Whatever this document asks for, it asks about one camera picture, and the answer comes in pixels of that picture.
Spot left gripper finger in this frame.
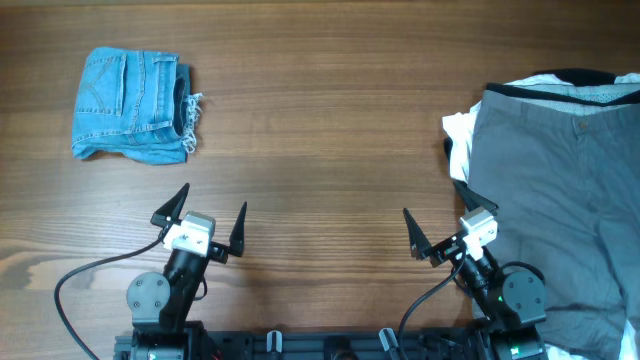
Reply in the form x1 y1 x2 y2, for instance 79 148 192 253
150 183 190 228
229 202 247 257

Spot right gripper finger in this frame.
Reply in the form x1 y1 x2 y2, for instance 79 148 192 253
403 208 432 260
453 180 499 215

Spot grey cotton shorts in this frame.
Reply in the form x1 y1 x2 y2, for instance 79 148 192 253
467 91 639 359

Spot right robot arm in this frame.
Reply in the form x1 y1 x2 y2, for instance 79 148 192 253
397 180 548 359

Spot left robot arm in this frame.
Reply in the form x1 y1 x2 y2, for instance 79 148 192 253
113 184 247 360

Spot white garment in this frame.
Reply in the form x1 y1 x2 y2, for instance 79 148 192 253
442 100 628 182

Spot folded blue denim shorts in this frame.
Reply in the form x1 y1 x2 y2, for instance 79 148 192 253
71 47 202 165

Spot black shorts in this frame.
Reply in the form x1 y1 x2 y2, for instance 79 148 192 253
486 68 639 107

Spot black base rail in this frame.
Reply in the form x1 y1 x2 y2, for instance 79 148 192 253
113 328 495 360

